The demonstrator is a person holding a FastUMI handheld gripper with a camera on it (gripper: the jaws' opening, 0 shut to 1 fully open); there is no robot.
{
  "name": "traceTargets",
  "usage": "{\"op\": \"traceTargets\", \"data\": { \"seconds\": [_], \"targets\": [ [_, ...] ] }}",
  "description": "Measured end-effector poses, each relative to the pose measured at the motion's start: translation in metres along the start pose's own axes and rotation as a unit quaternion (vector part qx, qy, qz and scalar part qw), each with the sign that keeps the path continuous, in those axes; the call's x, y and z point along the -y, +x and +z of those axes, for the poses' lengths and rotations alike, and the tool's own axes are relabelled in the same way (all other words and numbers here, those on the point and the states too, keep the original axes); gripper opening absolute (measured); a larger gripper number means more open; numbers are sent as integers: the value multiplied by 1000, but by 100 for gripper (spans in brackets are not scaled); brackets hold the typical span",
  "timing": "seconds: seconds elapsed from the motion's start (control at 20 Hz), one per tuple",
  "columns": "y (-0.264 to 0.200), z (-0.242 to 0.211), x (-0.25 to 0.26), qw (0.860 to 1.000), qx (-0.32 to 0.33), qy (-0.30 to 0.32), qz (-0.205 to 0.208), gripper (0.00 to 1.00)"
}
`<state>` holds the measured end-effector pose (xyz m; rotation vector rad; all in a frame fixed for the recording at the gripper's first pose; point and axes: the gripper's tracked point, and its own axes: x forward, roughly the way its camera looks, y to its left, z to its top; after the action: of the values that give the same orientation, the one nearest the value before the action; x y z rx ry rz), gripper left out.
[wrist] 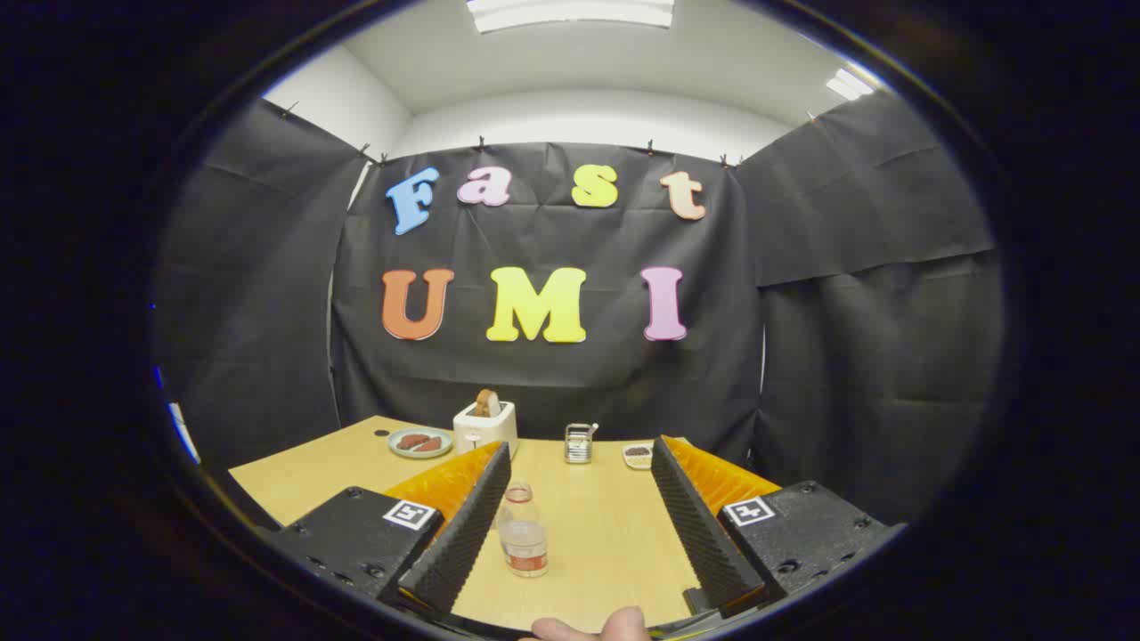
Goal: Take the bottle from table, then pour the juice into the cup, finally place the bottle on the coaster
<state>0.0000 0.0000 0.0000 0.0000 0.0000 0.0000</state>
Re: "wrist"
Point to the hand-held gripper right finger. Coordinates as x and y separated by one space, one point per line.
699 525

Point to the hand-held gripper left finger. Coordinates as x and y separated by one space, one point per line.
463 534

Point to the clear plastic juice bottle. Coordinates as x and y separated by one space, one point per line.
525 543

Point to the white divided condiment dish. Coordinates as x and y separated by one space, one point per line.
638 456

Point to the brown sausage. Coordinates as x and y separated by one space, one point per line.
411 441
429 444

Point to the pale green plate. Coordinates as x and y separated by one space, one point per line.
403 451

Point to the wooden table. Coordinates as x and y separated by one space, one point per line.
597 534

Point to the white toaster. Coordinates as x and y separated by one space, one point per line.
485 432

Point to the toasted bread slice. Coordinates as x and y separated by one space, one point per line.
486 403

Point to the black backdrop cloth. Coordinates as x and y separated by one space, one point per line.
552 383

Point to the small ceiling light panel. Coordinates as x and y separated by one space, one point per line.
848 85

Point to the long ceiling light panel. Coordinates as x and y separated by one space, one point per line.
570 12

